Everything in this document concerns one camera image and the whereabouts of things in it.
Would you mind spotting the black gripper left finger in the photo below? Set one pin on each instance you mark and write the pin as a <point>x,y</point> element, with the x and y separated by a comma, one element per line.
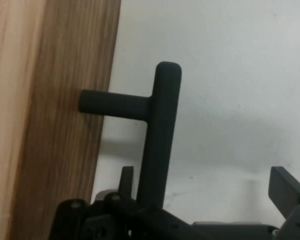
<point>115,217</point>

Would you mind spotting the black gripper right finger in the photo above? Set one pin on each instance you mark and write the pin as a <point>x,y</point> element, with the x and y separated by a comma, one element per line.
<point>293,200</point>

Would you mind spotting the light wooden drawer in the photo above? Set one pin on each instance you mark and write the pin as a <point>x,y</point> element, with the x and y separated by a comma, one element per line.
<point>65,50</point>

